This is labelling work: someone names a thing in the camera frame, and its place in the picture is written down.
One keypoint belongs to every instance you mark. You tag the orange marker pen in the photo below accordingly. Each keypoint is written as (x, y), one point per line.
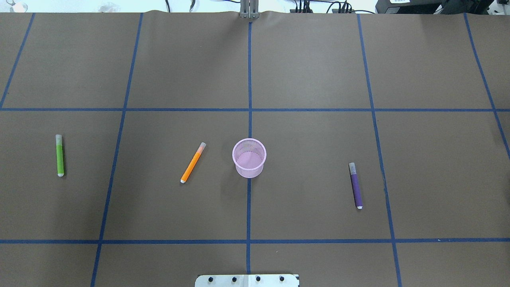
(184, 178)

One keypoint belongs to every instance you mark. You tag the aluminium frame post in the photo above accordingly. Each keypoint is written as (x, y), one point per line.
(249, 9)

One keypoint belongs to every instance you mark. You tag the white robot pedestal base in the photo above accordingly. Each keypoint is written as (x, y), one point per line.
(248, 280)

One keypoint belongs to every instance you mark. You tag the green marker pen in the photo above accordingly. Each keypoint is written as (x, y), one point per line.
(59, 156)

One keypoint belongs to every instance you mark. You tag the purple marker pen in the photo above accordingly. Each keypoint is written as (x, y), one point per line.
(355, 186)

